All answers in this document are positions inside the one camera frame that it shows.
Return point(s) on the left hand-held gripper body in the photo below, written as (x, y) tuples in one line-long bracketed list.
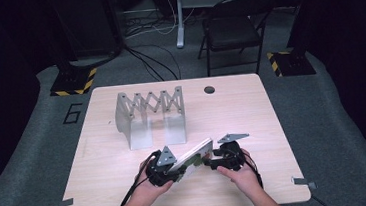
[(163, 171)]

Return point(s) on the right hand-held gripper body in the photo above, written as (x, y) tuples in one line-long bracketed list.
[(230, 155)]

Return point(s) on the person's left hand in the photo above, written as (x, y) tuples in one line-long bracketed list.
[(150, 192)]

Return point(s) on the person's right hand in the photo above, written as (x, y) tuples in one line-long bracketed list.
[(242, 178)]

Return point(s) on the grey metal extendable book rack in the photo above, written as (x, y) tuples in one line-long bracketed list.
[(139, 120)]

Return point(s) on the black table grommet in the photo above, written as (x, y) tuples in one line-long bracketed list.
[(209, 89)]

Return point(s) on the black yellow striped stand base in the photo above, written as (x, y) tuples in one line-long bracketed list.
[(293, 63), (72, 82)]

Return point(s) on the black folding chair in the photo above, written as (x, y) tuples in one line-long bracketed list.
[(231, 31)]

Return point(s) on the white desk leg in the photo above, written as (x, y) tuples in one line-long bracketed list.
[(179, 23)]

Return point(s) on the black cabinet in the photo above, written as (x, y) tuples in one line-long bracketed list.
[(87, 21)]

